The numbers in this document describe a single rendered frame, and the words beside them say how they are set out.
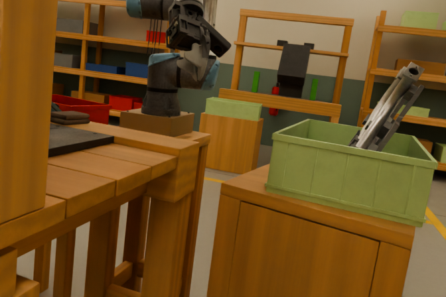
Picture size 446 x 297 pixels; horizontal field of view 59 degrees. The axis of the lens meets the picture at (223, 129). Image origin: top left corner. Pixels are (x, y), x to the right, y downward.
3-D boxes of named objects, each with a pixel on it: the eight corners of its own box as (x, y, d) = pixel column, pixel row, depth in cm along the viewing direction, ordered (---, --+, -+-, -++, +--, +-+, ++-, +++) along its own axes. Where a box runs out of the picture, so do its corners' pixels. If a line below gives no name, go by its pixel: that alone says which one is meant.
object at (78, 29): (158, 134, 625) (174, -8, 593) (2, 107, 694) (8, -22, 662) (171, 130, 678) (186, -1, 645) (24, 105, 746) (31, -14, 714)
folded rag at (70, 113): (64, 125, 112) (64, 115, 112) (45, 120, 116) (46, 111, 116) (90, 123, 121) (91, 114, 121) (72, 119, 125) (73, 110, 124)
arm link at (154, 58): (150, 85, 155) (152, 50, 153) (184, 88, 155) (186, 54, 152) (143, 87, 144) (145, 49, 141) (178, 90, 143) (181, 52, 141)
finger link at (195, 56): (180, 75, 89) (179, 44, 93) (202, 82, 92) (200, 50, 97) (187, 68, 87) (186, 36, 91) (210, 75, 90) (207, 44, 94)
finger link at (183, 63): (174, 82, 92) (173, 50, 96) (196, 88, 95) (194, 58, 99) (180, 75, 89) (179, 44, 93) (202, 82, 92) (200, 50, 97)
